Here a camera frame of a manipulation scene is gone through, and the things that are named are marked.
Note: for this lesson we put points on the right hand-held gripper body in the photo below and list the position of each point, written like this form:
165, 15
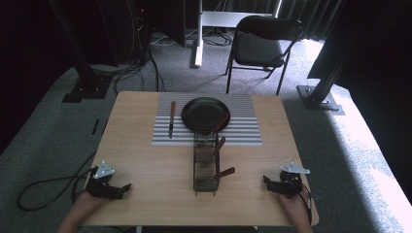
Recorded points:
291, 183

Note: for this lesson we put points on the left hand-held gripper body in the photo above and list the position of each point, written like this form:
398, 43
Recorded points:
101, 186

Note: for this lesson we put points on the person's left hand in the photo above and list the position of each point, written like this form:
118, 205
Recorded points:
86, 200

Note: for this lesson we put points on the person's right hand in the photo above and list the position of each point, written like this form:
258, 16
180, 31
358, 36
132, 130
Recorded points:
295, 208

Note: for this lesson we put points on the black tape strip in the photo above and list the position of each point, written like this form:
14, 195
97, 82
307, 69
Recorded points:
95, 126

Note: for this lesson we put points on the grey striped placemat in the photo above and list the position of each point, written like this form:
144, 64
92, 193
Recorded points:
246, 129

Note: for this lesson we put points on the black metal stand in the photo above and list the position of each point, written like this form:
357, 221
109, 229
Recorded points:
320, 93
87, 77

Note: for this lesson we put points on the black round plate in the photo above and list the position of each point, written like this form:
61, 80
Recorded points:
202, 113

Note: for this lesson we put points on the black folding chair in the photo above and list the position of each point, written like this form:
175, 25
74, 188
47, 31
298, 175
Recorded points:
259, 48

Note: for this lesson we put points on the white desk frame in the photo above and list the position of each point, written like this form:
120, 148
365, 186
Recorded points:
207, 19

